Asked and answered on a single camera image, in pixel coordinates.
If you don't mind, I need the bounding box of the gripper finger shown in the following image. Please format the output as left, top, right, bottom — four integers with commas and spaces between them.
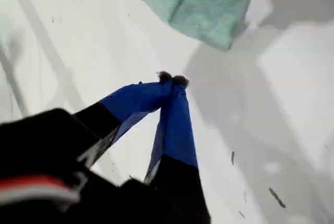
74, 71, 173, 170
144, 75, 211, 224

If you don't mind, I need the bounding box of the pale green t-shirt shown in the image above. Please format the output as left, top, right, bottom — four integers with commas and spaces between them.
114, 0, 261, 52

